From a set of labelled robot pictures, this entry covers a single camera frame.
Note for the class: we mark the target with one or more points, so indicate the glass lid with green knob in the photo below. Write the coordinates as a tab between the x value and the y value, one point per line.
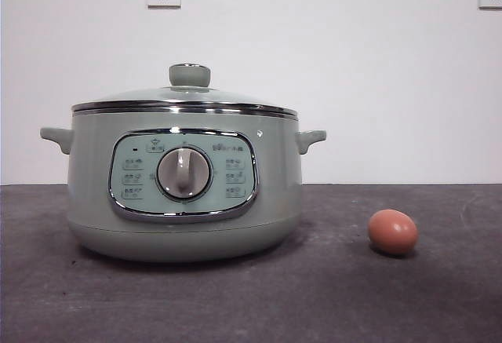
190	75

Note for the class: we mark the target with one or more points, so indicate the brown egg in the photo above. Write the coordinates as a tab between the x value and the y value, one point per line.
392	232

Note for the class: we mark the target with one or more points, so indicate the pale green electric cooking pot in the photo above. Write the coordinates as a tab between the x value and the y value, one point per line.
90	162

